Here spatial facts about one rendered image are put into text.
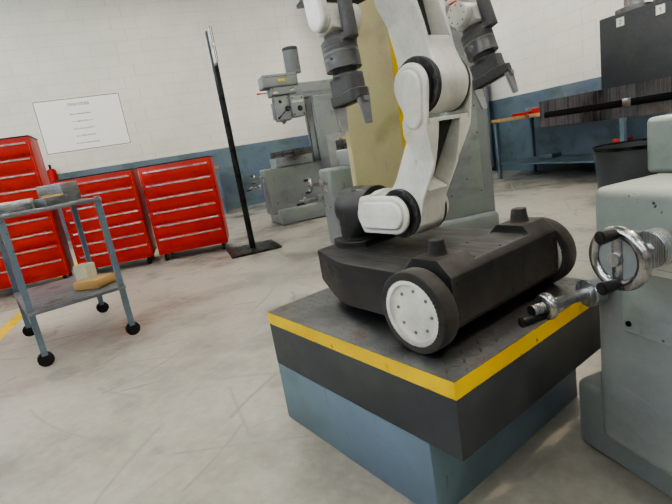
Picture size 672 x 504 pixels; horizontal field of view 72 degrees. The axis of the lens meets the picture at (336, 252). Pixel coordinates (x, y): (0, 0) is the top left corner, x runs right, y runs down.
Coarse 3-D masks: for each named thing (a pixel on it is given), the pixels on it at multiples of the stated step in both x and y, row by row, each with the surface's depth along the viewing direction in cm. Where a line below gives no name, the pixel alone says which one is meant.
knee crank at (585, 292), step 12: (576, 288) 101; (588, 288) 98; (540, 300) 96; (552, 300) 94; (564, 300) 96; (576, 300) 97; (588, 300) 99; (600, 300) 97; (528, 312) 96; (540, 312) 94; (552, 312) 94; (528, 324) 94
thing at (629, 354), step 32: (608, 192) 94; (640, 192) 88; (608, 224) 95; (640, 224) 89; (640, 288) 91; (608, 320) 101; (640, 320) 93; (608, 352) 103; (640, 352) 95; (608, 384) 105; (640, 384) 97; (608, 416) 107; (640, 416) 99; (640, 448) 101
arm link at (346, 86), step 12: (348, 48) 108; (324, 60) 112; (336, 60) 109; (348, 60) 108; (360, 60) 111; (336, 72) 111; (348, 72) 109; (360, 72) 110; (336, 84) 113; (348, 84) 109; (360, 84) 110; (336, 96) 114; (348, 96) 110; (360, 96) 109; (336, 108) 119
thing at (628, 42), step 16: (656, 0) 116; (624, 16) 122; (640, 16) 118; (656, 16) 115; (608, 32) 126; (624, 32) 123; (640, 32) 119; (656, 32) 116; (608, 48) 127; (624, 48) 124; (640, 48) 120; (656, 48) 117; (608, 64) 128; (624, 64) 125; (640, 64) 121; (656, 64) 118; (608, 80) 129; (624, 80) 126; (640, 80) 122
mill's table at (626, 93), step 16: (656, 80) 110; (576, 96) 132; (592, 96) 127; (608, 96) 122; (624, 96) 118; (640, 96) 114; (656, 96) 111; (544, 112) 144; (560, 112) 138; (576, 112) 133; (592, 112) 128; (608, 112) 123; (624, 112) 119; (640, 112) 115; (656, 112) 112
